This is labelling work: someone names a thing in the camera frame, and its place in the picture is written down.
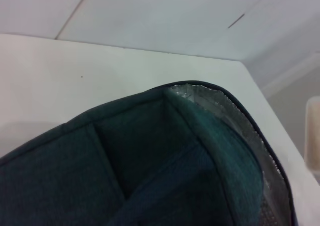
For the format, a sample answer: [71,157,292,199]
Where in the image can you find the dark teal insulated lunch bag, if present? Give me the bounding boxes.
[0,80,298,226]

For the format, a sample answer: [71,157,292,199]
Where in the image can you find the beige rounded background object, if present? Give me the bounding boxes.
[303,96,320,184]

